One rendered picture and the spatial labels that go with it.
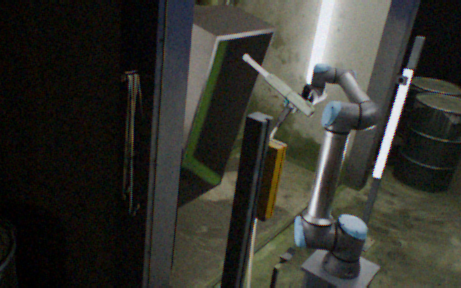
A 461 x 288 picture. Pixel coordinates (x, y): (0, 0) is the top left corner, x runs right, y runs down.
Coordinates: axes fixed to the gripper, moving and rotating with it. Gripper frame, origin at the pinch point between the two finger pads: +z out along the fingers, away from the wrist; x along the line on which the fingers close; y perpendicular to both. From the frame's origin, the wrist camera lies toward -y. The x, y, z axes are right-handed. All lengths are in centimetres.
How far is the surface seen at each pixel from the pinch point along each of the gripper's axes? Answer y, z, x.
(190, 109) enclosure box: 30, 22, 39
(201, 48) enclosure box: -2, 22, 48
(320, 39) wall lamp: 31, -189, 69
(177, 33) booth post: -35, 81, 22
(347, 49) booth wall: 26, -197, 45
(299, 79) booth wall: 78, -197, 69
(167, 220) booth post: 39, 78, -7
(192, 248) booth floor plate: 144, -10, 6
